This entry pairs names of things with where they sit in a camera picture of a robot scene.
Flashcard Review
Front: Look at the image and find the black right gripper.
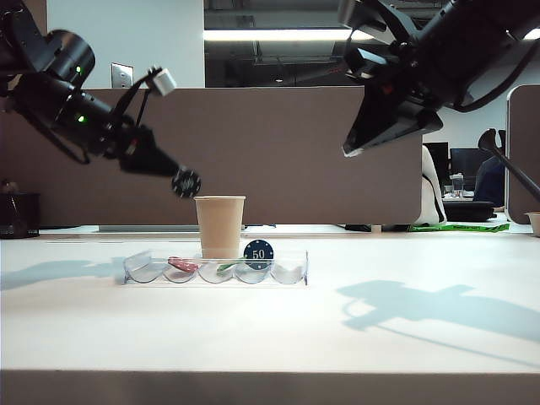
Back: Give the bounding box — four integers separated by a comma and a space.
342, 41, 445, 154

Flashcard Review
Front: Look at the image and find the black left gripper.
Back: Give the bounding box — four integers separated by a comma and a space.
105, 123, 187, 179

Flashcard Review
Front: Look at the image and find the black 100 poker chip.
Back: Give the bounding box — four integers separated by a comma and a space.
170, 166, 202, 198

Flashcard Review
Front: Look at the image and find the brown paper cup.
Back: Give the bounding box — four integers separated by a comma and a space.
194, 195, 246, 260

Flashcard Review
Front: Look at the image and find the red 10 poker chip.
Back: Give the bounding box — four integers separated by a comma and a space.
167, 256, 199, 274

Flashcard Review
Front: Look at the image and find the clear plastic chip tray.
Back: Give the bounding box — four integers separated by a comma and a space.
122, 248, 310, 288

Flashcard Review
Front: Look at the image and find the blue 50 poker chip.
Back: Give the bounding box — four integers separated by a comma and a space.
243, 238, 275, 271

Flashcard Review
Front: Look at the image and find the tall black monitor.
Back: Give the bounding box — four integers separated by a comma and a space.
423, 142, 451, 189

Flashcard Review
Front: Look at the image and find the wide black monitor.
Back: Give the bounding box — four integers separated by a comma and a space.
450, 148, 494, 178

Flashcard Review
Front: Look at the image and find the person in dark shirt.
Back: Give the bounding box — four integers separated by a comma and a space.
472, 155, 507, 208

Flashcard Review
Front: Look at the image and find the wide brown desk partition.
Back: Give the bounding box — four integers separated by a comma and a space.
0, 86, 424, 229

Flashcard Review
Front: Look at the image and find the black diagonal pole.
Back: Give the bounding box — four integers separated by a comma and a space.
479, 129, 540, 199

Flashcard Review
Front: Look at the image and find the green tape strip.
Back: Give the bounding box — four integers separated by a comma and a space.
407, 222, 510, 234

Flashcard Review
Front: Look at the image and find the narrow brown desk partition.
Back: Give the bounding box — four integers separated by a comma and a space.
505, 84, 540, 225

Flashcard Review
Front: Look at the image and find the black mesh pen holder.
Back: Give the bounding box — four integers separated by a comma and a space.
0, 192, 42, 240

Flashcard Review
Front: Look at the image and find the long ceiling light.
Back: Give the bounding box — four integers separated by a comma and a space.
203, 28, 354, 42

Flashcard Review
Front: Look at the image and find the aluminium partition rail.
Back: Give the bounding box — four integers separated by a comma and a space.
99, 224, 248, 233

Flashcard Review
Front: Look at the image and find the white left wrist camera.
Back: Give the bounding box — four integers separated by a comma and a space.
150, 67, 177, 96

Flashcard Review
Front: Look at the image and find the metal wall plate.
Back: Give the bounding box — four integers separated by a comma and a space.
111, 62, 135, 90

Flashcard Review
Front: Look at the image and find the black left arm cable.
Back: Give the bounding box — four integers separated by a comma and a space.
37, 120, 92, 165

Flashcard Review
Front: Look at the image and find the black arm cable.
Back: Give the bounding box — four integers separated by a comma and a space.
37, 120, 92, 165
453, 40, 540, 113

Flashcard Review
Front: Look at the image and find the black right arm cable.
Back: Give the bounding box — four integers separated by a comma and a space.
453, 40, 540, 113

